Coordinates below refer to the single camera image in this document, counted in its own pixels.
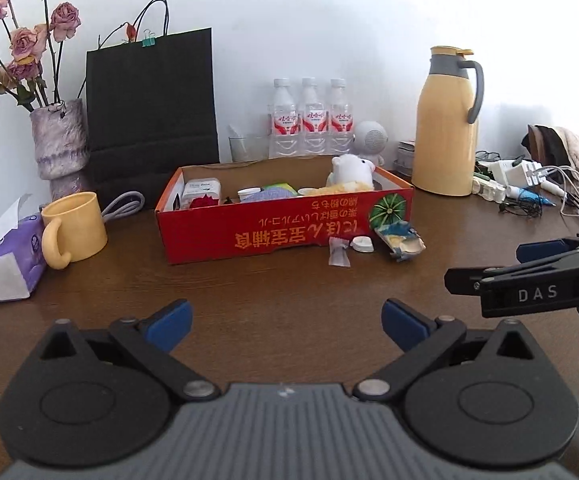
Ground small clear wrapper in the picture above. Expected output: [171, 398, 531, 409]
[328, 238, 351, 267]

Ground dried pink flowers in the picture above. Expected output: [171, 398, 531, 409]
[0, 0, 83, 112]

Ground crumpled blue white wrapper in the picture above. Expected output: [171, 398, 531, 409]
[374, 220, 427, 264]

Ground white cotton swab container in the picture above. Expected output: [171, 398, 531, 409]
[180, 178, 223, 209]

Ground purple grey vase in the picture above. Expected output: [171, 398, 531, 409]
[30, 98, 90, 202]

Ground brown and beige cloth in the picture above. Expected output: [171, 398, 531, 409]
[521, 123, 579, 187]

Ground purple fabric pouch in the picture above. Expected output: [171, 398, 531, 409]
[242, 187, 295, 204]

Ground yellow and white plush toy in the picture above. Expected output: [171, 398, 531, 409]
[298, 154, 378, 197]

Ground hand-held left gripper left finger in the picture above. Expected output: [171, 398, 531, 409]
[38, 299, 221, 402]

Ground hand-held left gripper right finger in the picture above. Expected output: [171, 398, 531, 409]
[352, 298, 541, 403]

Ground white round speaker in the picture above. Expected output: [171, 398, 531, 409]
[354, 120, 389, 166]

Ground yellow mug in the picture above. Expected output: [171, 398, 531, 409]
[41, 191, 109, 271]

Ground yellow thermos jug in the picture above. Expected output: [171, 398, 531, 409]
[411, 45, 485, 197]

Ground black paper bag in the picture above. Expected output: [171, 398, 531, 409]
[84, 0, 220, 212]

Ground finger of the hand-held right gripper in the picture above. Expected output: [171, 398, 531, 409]
[444, 249, 579, 319]
[516, 237, 579, 264]

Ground small tin box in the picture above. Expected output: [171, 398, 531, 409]
[394, 140, 419, 177]

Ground green tissue pack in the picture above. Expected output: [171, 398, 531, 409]
[263, 181, 299, 197]

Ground purple tissue pack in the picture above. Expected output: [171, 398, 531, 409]
[0, 193, 48, 304]

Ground light purple cable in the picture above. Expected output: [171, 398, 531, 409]
[100, 191, 146, 221]

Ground clear glass cup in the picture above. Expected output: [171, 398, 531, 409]
[228, 124, 270, 165]

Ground red cardboard box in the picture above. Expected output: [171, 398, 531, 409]
[154, 154, 415, 265]

